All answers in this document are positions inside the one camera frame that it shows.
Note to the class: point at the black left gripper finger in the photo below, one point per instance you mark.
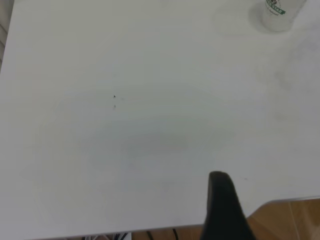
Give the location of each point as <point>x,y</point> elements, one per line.
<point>222,212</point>

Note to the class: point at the white paper coffee cup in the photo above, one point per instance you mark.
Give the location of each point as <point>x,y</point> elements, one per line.
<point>276,18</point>

